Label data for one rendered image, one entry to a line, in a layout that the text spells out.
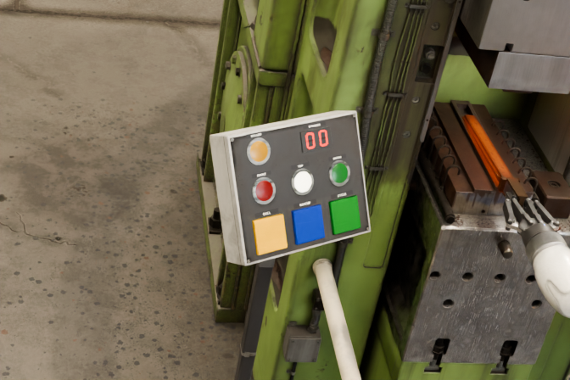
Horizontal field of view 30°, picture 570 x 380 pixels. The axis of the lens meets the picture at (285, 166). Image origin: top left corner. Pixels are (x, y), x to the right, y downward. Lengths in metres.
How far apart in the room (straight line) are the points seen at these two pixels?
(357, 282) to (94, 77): 2.22
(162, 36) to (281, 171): 3.01
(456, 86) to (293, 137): 0.85
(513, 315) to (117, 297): 1.39
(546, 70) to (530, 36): 0.11
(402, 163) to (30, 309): 1.41
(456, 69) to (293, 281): 0.74
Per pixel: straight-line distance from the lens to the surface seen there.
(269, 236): 2.27
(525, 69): 2.49
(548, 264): 2.34
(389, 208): 2.78
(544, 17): 2.44
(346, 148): 2.38
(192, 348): 3.46
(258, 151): 2.24
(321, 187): 2.34
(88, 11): 5.40
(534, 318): 2.88
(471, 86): 3.05
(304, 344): 2.96
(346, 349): 2.59
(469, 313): 2.81
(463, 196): 2.63
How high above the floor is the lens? 2.36
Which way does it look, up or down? 33 degrees down
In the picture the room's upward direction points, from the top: 11 degrees clockwise
